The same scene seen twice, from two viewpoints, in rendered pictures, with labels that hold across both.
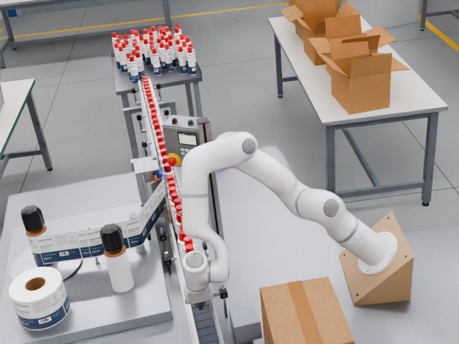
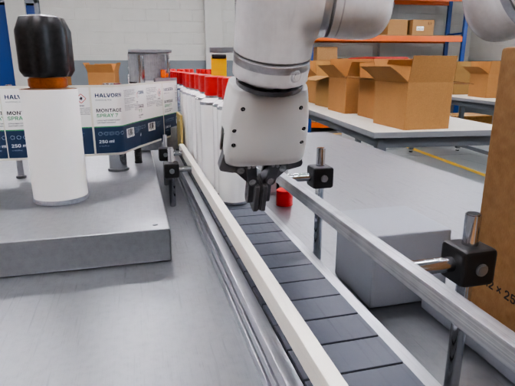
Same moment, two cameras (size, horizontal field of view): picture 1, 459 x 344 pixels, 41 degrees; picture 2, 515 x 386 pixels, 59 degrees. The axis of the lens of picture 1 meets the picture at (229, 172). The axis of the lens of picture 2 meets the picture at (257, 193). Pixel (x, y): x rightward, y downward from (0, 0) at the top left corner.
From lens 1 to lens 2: 184 cm
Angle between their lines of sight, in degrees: 17
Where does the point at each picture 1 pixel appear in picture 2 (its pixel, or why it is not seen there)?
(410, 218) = not seen: hidden behind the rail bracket
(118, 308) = (28, 223)
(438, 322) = not seen: outside the picture
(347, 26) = not seen: hidden behind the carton
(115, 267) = (40, 123)
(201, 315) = (257, 236)
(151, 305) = (120, 220)
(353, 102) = (409, 114)
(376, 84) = (437, 95)
